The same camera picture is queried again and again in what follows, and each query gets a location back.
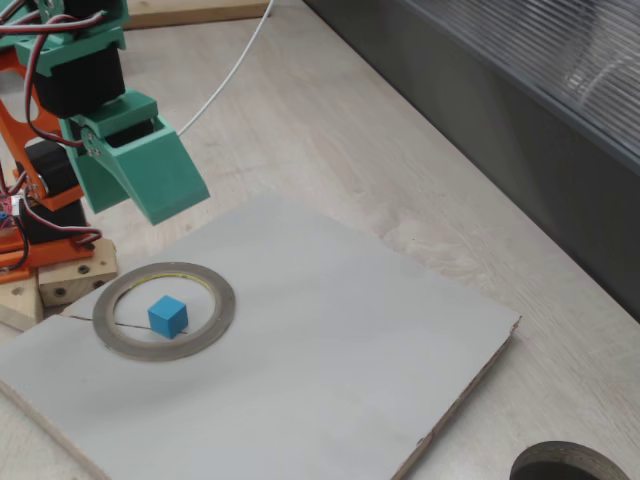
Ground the white USB cable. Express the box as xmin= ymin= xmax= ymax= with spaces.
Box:
xmin=177 ymin=0 xmax=276 ymax=139

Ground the grey ring of tape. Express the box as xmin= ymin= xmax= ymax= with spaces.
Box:
xmin=92 ymin=261 xmax=236 ymax=362

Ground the frosted desk divider panel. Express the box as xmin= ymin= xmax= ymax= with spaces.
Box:
xmin=304 ymin=0 xmax=640 ymax=324

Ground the blue cube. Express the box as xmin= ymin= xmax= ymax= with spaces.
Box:
xmin=147 ymin=294 xmax=189 ymax=340

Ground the red black white servo wire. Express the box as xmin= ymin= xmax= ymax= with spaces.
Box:
xmin=23 ymin=32 xmax=89 ymax=149
xmin=0 ymin=9 xmax=109 ymax=51

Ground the long wooden plank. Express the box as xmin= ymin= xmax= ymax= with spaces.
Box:
xmin=122 ymin=0 xmax=271 ymax=30

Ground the grey laminated chipboard panel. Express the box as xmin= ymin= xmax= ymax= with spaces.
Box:
xmin=0 ymin=194 xmax=522 ymax=480

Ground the light wooden block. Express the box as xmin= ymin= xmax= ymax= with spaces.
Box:
xmin=0 ymin=277 xmax=45 ymax=332

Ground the red controller circuit board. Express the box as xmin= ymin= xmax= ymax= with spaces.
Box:
xmin=0 ymin=195 xmax=20 ymax=236

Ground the wooden plank under arm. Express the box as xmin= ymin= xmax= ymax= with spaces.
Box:
xmin=38 ymin=238 xmax=119 ymax=307

